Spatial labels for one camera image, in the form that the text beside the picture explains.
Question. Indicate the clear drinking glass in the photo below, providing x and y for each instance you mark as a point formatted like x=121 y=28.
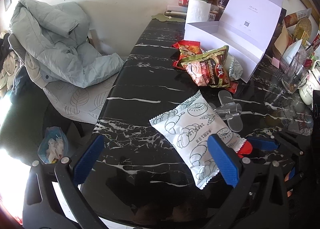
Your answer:
x=294 y=77

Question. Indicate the green leaf coaster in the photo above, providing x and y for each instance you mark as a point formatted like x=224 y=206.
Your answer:
x=162 y=18

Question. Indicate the green red snack bag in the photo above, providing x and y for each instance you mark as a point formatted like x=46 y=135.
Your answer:
x=208 y=69

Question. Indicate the white ceramic cat figure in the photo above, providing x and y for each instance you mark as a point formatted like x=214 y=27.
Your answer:
x=312 y=83

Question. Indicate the pile of clothes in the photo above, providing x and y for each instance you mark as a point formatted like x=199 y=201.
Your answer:
x=9 y=66

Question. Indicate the white printed small packet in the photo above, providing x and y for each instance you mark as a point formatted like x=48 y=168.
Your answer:
x=233 y=68

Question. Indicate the white paper towel roll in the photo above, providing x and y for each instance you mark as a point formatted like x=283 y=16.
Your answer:
x=197 y=11

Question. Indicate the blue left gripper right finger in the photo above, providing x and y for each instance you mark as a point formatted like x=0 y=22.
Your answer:
x=225 y=158

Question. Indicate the light grey puffer jacket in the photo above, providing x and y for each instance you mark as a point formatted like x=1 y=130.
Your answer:
x=55 y=40

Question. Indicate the white printed snack packet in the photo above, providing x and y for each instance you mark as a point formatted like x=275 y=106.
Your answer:
x=188 y=127

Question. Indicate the white open gift box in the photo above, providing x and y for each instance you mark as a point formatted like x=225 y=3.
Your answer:
x=246 y=27

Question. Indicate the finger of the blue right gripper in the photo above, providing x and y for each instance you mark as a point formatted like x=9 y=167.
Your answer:
x=262 y=143

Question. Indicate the blue trash bin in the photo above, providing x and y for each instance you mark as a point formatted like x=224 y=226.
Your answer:
x=54 y=146

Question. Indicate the red snack packet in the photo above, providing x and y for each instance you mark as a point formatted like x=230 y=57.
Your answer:
x=186 y=48

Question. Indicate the brown paper envelope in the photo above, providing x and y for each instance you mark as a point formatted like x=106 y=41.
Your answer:
x=283 y=41

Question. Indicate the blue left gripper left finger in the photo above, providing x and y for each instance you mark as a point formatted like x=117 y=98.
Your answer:
x=84 y=162

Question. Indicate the leaf pattern chair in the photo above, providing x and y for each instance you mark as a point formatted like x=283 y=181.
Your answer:
x=72 y=102

